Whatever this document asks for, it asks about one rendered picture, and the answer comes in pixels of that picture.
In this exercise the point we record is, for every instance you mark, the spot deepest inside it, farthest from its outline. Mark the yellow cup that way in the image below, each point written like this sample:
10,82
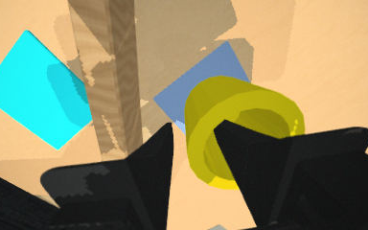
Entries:
241,102

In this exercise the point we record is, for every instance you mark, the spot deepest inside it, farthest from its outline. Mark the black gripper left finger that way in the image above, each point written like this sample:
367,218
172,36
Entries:
144,177

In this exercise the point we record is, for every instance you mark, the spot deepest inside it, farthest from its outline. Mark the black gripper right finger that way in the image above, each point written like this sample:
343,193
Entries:
263,166

